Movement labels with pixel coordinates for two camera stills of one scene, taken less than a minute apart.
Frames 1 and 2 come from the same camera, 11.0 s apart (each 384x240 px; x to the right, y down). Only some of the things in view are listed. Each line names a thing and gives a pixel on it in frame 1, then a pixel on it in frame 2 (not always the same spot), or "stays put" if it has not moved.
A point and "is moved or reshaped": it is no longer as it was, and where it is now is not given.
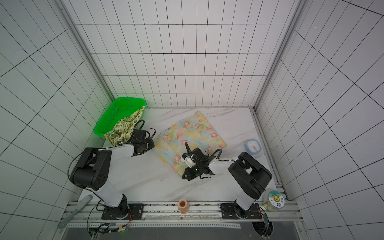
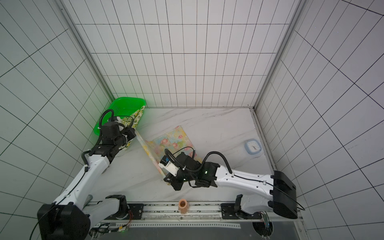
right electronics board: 265,229 stays put
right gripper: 192,173 to 176,180
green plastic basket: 120,108 stays put
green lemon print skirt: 123,129 stays put
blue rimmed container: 253,147 stays put
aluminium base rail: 282,215 stays put
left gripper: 132,139 to 128,135
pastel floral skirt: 170,144 is moved or reshaped
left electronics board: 104,228 stays put
